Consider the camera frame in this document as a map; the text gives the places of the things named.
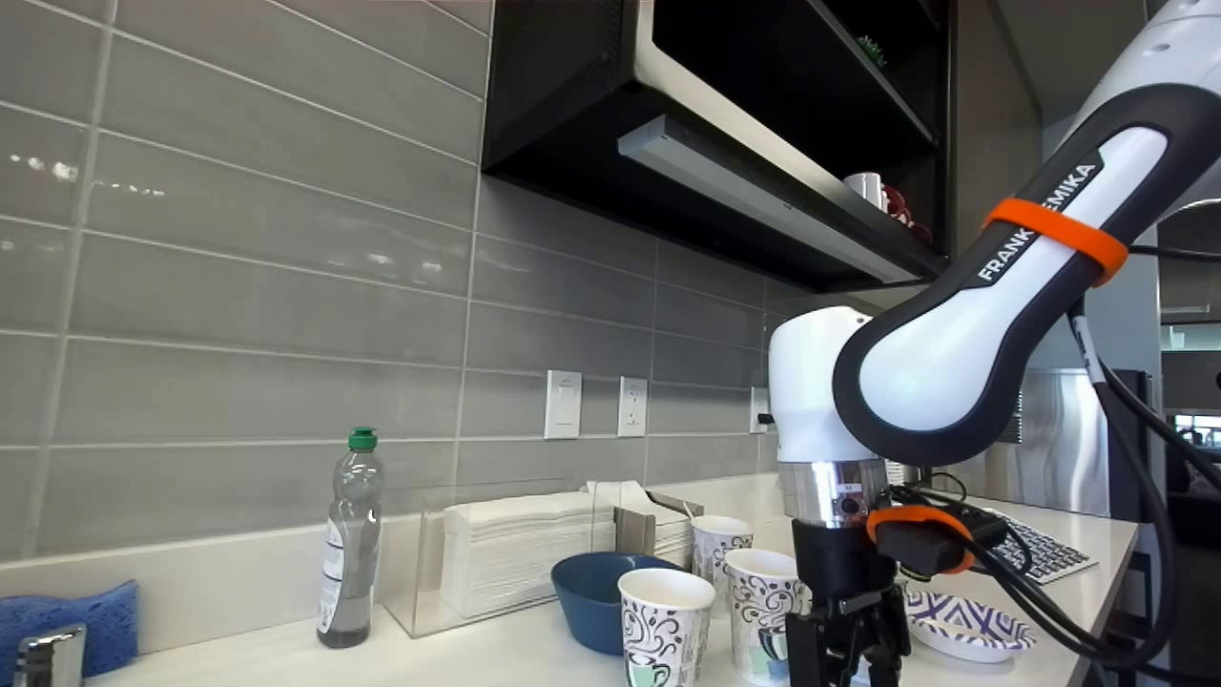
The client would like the black wall cabinet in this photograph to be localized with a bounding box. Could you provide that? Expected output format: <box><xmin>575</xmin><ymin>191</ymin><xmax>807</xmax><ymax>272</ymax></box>
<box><xmin>478</xmin><ymin>0</ymin><xmax>958</xmax><ymax>297</ymax></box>

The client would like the white mug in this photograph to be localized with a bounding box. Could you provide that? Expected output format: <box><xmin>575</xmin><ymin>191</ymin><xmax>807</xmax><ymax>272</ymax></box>
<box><xmin>844</xmin><ymin>167</ymin><xmax>895</xmax><ymax>214</ymax></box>

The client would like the clear acrylic napkin holder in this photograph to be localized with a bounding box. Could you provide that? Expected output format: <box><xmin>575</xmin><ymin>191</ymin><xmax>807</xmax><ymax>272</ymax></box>
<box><xmin>378</xmin><ymin>489</ymin><xmax>699</xmax><ymax>641</ymax></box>

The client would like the purple patterned plate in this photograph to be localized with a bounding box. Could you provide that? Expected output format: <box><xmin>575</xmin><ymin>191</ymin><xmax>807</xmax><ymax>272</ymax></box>
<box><xmin>906</xmin><ymin>584</ymin><xmax>1040</xmax><ymax>668</ymax></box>

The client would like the black wrist camera orange ring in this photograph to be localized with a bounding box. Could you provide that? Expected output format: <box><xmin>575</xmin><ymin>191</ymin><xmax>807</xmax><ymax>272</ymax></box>
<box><xmin>867</xmin><ymin>500</ymin><xmax>1008</xmax><ymax>575</ymax></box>

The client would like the stainless steel appliance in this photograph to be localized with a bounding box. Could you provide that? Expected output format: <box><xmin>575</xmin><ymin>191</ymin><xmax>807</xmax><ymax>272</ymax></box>
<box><xmin>1016</xmin><ymin>364</ymin><xmax>1119</xmax><ymax>518</ymax></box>

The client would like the orange strap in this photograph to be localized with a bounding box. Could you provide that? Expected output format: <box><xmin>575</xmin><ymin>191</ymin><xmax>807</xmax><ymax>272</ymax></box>
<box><xmin>985</xmin><ymin>196</ymin><xmax>1134</xmax><ymax>283</ymax></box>

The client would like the blue sponge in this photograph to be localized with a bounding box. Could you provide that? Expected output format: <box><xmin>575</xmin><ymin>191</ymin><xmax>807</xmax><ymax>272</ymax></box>
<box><xmin>0</xmin><ymin>582</ymin><xmax>144</xmax><ymax>685</ymax></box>

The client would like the metal napkin holder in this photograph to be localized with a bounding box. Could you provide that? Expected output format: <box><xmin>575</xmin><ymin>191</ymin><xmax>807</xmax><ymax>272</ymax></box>
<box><xmin>610</xmin><ymin>489</ymin><xmax>708</xmax><ymax>570</ymax></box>

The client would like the patterned paper cup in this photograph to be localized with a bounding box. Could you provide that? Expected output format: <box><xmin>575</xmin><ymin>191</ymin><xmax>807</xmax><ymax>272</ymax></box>
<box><xmin>614</xmin><ymin>564</ymin><xmax>717</xmax><ymax>687</ymax></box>
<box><xmin>723</xmin><ymin>546</ymin><xmax>812</xmax><ymax>687</ymax></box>
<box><xmin>686</xmin><ymin>513</ymin><xmax>759</xmax><ymax>588</ymax></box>

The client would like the clear bottle green cap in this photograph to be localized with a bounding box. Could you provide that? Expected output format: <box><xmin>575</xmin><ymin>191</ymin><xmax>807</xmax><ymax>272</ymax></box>
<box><xmin>312</xmin><ymin>423</ymin><xmax>386</xmax><ymax>652</ymax></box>

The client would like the grey keyboard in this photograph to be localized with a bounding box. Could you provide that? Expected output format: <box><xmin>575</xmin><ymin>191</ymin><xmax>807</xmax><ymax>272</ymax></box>
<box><xmin>985</xmin><ymin>513</ymin><xmax>1098</xmax><ymax>588</ymax></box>

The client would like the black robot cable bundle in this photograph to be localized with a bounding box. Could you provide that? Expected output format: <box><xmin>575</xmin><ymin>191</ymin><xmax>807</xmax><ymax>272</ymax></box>
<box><xmin>890</xmin><ymin>244</ymin><xmax>1221</xmax><ymax>681</ymax></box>

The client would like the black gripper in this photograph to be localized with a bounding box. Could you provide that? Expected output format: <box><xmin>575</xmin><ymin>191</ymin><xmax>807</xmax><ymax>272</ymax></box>
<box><xmin>783</xmin><ymin>513</ymin><xmax>916</xmax><ymax>687</ymax></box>

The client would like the blue bowl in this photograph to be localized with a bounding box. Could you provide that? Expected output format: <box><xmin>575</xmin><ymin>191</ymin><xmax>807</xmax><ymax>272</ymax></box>
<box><xmin>551</xmin><ymin>548</ymin><xmax>682</xmax><ymax>660</ymax></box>

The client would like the white napkin stack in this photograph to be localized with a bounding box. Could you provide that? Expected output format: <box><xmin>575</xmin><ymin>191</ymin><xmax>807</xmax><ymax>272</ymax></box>
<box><xmin>434</xmin><ymin>492</ymin><xmax>605</xmax><ymax>613</ymax></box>

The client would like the under-cabinet light bar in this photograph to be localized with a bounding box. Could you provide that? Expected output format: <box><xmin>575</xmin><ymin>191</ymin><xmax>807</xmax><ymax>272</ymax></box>
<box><xmin>614</xmin><ymin>110</ymin><xmax>927</xmax><ymax>285</ymax></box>

